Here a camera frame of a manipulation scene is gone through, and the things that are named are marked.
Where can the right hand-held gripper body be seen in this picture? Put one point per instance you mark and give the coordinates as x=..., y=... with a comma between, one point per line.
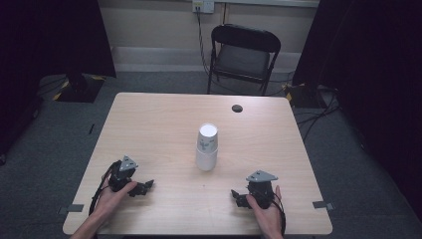
x=260, y=191

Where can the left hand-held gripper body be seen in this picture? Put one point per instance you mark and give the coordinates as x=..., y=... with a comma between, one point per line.
x=120, y=176

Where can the person's right hand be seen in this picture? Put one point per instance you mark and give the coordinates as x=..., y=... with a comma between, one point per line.
x=267, y=215

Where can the person's left hand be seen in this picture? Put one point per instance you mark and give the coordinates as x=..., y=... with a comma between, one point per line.
x=111, y=200

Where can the plain white paper cup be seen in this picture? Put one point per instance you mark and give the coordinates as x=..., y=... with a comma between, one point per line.
x=206, y=161

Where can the black pen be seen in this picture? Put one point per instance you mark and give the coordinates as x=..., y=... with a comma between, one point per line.
x=91, y=129

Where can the grey tape strip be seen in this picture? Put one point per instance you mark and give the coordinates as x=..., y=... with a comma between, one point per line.
x=322, y=205
x=71, y=208

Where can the white printed paper cup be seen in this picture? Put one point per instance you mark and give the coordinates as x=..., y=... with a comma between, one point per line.
x=208, y=136

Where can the black stand base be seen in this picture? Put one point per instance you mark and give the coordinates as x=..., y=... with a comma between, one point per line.
x=81, y=89
x=303, y=96

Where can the black folding chair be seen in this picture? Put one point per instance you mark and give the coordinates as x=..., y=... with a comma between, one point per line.
x=244, y=58

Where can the black curtain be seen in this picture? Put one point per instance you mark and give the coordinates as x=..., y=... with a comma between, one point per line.
x=375, y=83
x=40, y=49

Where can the white wall socket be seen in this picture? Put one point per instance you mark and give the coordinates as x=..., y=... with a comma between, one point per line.
x=203, y=6

